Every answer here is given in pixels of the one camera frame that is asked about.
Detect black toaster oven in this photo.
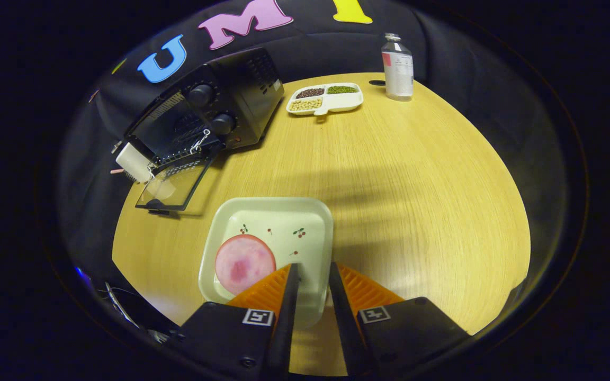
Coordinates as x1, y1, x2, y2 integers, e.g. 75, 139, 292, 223
112, 48, 286, 215

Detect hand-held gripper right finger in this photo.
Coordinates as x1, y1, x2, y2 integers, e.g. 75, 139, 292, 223
328, 261, 472, 376

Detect pink ham slice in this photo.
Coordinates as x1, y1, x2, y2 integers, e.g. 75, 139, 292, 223
214, 234, 277, 296

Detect cream square plate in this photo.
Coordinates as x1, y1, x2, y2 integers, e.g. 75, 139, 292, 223
198, 197, 335, 329

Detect white bread toaster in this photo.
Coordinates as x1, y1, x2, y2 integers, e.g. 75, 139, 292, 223
115, 142, 156, 184

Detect white cord loop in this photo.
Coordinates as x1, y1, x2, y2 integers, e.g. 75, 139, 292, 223
190, 129, 211, 155

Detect white divided dish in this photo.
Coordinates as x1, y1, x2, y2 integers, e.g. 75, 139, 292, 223
286, 83, 364, 117

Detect glass toaster oven door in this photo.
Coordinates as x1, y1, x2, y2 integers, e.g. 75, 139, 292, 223
134, 153, 216, 215

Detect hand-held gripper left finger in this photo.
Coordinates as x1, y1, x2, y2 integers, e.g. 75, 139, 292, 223
170, 263, 300, 379

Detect clear plastic bottle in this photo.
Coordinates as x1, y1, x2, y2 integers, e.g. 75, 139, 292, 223
381, 33, 414, 102

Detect black backdrop cloth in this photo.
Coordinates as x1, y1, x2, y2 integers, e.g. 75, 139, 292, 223
56, 0, 576, 276

